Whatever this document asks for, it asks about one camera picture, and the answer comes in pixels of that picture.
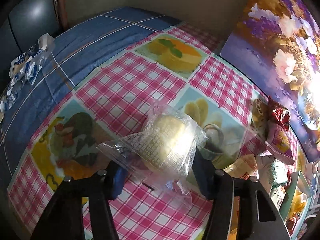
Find beige orange bread packet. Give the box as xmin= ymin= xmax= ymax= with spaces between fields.
xmin=223 ymin=154 xmax=259 ymax=180

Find round bun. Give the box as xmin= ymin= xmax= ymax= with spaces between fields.
xmin=97 ymin=101 xmax=208 ymax=205

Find light green snack packet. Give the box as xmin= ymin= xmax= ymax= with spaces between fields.
xmin=256 ymin=155 xmax=288 ymax=194

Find white cream calligraphy packet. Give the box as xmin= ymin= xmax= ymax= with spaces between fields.
xmin=269 ymin=185 xmax=286 ymax=210

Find purple strawberry bread packet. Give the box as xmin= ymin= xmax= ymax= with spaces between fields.
xmin=265 ymin=120 xmax=295 ymax=165

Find red shiny snack bag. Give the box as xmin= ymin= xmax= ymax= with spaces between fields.
xmin=268 ymin=97 xmax=290 ymax=132

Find teal white cardboard box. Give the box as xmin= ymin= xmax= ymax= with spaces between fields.
xmin=279 ymin=171 xmax=311 ymax=239

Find checkered fruit tablecloth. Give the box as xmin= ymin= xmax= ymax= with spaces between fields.
xmin=7 ymin=23 xmax=267 ymax=232

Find white power strip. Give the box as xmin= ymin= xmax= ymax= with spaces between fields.
xmin=305 ymin=160 xmax=319 ymax=180

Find blue bedsheet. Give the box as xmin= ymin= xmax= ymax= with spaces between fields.
xmin=1 ymin=7 xmax=180 ymax=188

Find crumpled blue white wrapper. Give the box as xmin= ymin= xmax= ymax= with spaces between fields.
xmin=1 ymin=34 xmax=55 ymax=113

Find flower vase painting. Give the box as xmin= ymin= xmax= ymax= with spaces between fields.
xmin=220 ymin=0 xmax=319 ymax=161

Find dark blue chair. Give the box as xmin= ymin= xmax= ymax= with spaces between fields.
xmin=1 ymin=0 xmax=60 ymax=80

